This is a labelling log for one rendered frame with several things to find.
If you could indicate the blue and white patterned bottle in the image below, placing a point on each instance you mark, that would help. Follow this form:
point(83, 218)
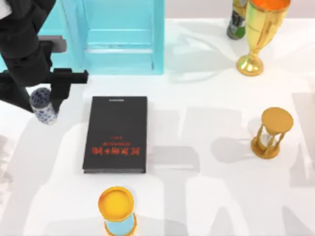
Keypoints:
point(44, 109)

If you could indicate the black book with red lettering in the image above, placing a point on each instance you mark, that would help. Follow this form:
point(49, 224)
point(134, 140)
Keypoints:
point(115, 132)

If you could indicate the light blue rack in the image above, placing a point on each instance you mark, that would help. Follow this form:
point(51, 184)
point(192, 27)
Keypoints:
point(118, 27)

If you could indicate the green and grey can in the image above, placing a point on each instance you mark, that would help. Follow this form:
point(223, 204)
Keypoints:
point(236, 23)

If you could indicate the gold trophy cup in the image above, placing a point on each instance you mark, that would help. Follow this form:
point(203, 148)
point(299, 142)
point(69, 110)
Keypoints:
point(263, 27)

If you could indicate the golden hourglass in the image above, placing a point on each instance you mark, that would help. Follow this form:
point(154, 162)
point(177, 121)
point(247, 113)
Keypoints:
point(272, 130)

